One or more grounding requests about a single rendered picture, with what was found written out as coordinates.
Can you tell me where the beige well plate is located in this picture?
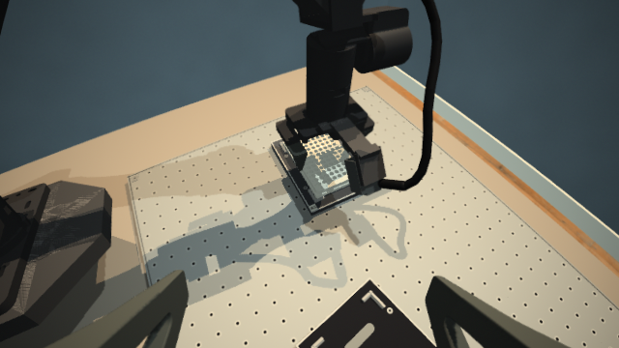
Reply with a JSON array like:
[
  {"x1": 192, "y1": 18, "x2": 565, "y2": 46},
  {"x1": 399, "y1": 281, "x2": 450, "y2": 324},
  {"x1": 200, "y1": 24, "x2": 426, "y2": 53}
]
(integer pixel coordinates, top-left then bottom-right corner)
[{"x1": 299, "y1": 133, "x2": 351, "y2": 199}]

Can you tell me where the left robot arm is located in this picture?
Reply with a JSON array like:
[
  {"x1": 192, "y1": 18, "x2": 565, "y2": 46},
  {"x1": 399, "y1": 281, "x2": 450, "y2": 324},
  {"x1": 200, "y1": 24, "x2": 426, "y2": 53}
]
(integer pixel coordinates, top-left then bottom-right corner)
[{"x1": 0, "y1": 0, "x2": 413, "y2": 315}]

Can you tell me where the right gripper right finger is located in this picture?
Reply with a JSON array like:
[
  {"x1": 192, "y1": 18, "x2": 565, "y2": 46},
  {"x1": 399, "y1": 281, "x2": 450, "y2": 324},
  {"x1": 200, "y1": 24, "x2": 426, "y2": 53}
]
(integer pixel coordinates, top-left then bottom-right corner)
[{"x1": 425, "y1": 275, "x2": 571, "y2": 348}]

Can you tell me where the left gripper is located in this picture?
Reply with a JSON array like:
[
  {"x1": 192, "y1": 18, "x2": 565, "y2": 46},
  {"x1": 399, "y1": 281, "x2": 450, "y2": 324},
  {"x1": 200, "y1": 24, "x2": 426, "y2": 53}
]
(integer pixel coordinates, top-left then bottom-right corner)
[{"x1": 276, "y1": 81, "x2": 387, "y2": 187}]

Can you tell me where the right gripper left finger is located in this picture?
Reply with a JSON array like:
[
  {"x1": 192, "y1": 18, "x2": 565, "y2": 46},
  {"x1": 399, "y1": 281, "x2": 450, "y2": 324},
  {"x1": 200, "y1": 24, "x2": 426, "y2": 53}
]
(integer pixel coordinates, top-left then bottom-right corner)
[{"x1": 45, "y1": 270, "x2": 189, "y2": 348}]

